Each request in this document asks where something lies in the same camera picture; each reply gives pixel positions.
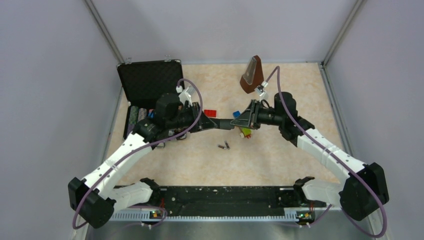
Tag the black AAA battery left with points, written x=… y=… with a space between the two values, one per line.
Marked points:
x=221 y=147

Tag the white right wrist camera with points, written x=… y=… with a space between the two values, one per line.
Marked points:
x=261 y=92

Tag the black aaa battery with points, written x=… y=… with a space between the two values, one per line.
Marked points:
x=227 y=147
x=221 y=147

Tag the black AAA battery right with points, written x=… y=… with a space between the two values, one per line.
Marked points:
x=227 y=147

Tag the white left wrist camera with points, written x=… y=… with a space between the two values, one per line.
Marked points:
x=185 y=95

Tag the colourful toy brick train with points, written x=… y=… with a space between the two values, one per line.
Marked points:
x=245 y=133

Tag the black remote control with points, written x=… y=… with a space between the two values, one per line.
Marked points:
x=223 y=123

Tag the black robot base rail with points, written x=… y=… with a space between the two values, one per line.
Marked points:
x=223 y=204

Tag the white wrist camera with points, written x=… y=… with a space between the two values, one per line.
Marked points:
x=185 y=95
x=261 y=92

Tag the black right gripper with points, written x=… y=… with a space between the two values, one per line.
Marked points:
x=249 y=118

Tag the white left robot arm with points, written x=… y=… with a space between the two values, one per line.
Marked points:
x=94 y=198

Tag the black poker chip case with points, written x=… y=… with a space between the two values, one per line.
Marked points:
x=143 y=83

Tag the brown wooden metronome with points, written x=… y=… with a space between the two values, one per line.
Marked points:
x=253 y=75

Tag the red toy brick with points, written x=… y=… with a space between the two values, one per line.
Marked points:
x=210 y=113

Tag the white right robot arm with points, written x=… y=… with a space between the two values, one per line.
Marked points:
x=361 y=186

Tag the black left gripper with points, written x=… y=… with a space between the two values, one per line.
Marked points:
x=204 y=123

